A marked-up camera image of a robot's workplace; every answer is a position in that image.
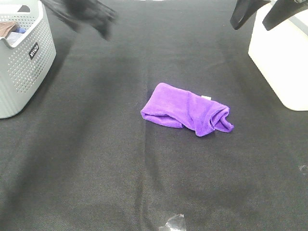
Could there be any blue grey cloth in basket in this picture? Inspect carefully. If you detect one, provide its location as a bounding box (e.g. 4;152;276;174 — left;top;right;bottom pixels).
6;27;26;45

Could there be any white plastic bin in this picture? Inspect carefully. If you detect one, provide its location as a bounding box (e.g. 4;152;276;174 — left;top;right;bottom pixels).
248;1;308;111

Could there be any grey perforated laundry basket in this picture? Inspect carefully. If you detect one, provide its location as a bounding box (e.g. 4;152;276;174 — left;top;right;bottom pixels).
0;0;56;119

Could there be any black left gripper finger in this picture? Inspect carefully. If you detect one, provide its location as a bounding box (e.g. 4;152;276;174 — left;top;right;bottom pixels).
69;0;116;40
42;0;80;32

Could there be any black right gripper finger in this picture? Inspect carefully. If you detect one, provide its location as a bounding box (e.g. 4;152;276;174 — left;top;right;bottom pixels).
262;0;308;31
230;0;271;30

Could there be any brown cloth in basket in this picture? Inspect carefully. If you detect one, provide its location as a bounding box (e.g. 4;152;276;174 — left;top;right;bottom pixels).
0;21;17;38

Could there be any clear tape piece bottom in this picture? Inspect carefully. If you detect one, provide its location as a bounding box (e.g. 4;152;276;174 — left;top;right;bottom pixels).
158;214;186;231

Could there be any purple microfiber towel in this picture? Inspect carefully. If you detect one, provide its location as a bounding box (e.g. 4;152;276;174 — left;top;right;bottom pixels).
141;83;234;137

